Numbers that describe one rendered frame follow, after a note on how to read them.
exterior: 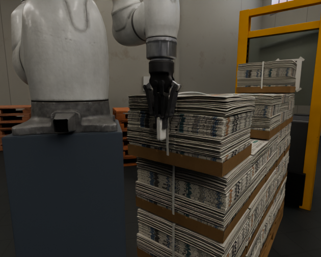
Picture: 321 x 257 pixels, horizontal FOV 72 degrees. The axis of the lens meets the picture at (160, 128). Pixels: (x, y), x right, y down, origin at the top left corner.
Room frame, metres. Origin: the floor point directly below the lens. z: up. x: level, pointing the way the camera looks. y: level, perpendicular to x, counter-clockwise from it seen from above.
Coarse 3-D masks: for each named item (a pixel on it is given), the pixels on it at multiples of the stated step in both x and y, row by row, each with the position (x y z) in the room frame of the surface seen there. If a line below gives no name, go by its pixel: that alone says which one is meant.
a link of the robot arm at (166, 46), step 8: (152, 40) 0.63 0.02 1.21; (160, 40) 0.63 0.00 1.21; (168, 40) 0.63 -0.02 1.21; (176, 40) 0.66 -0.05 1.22; (152, 48) 0.64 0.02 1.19; (160, 48) 0.63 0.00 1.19; (168, 48) 0.63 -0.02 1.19; (176, 48) 0.66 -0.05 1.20; (152, 56) 0.64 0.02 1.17; (160, 56) 0.63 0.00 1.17; (168, 56) 0.63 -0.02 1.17; (176, 56) 0.67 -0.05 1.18
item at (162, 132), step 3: (159, 120) 0.66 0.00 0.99; (159, 123) 0.66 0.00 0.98; (159, 126) 0.66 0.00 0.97; (159, 129) 0.66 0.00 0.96; (162, 129) 0.66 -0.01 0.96; (165, 129) 0.68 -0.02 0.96; (159, 132) 0.66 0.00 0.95; (162, 132) 0.66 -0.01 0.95; (165, 132) 0.68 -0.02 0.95; (159, 135) 0.66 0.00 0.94; (162, 135) 0.66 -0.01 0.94; (165, 135) 0.68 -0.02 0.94; (159, 138) 0.66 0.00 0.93; (162, 138) 0.66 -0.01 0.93; (165, 138) 0.68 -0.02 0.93
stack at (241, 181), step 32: (256, 160) 0.91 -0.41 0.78; (160, 192) 0.77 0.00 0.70; (192, 192) 0.69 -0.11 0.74; (224, 192) 0.62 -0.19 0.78; (160, 224) 0.77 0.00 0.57; (224, 224) 0.62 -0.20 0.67; (256, 224) 0.99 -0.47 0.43; (160, 256) 0.77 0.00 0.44; (192, 256) 0.69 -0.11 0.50; (224, 256) 0.63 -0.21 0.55; (256, 256) 1.02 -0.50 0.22
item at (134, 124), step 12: (132, 96) 0.80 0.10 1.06; (144, 96) 0.78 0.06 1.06; (132, 108) 0.80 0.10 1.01; (144, 108) 0.78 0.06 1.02; (132, 120) 0.80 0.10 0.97; (144, 120) 0.77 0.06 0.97; (132, 132) 0.80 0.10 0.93; (144, 132) 0.76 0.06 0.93; (156, 132) 0.73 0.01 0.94; (144, 144) 0.77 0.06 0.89; (156, 144) 0.73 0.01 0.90
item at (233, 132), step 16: (192, 96) 0.65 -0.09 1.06; (208, 96) 0.62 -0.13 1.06; (224, 96) 0.59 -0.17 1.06; (240, 96) 0.68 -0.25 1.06; (192, 112) 0.65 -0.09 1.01; (208, 112) 0.62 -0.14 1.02; (224, 112) 0.59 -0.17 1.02; (240, 112) 0.69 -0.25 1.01; (176, 128) 0.68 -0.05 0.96; (192, 128) 0.65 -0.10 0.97; (208, 128) 0.61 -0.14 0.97; (224, 128) 0.60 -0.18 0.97; (240, 128) 0.72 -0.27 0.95; (176, 144) 0.68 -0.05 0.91; (192, 144) 0.64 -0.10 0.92; (208, 144) 0.61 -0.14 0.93; (224, 144) 0.61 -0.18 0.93; (240, 144) 0.73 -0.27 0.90; (224, 160) 0.61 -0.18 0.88
